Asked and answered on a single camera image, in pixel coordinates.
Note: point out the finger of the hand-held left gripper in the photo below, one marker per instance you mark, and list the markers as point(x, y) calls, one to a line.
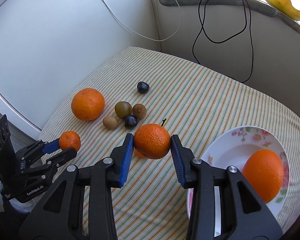
point(62, 156)
point(51, 147)

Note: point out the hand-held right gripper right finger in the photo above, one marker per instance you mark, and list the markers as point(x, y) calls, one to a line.
point(176, 160)

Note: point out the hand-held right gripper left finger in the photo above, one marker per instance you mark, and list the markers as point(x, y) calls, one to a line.
point(126, 160)

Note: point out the small tangerine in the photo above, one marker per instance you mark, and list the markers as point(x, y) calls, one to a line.
point(70, 140)

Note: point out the medium bumpy tangerine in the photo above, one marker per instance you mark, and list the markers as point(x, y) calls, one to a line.
point(152, 141)

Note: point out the dark purple plum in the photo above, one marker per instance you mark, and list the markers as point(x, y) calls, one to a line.
point(131, 121)
point(143, 87)

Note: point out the tan longan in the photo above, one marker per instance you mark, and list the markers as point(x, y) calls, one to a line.
point(110, 122)

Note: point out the white floral plate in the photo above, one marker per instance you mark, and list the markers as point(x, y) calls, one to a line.
point(230, 152)

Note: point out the large orange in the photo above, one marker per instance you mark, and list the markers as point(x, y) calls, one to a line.
point(88, 104)
point(263, 175)

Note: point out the small fruit stem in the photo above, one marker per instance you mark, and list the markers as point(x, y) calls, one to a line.
point(163, 121)

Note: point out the olive green round fruit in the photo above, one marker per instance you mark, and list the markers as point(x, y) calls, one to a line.
point(123, 109)

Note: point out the dark brown longan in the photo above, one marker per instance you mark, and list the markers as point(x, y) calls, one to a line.
point(139, 111)

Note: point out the striped cloth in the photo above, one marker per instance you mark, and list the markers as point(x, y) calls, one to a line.
point(202, 100)

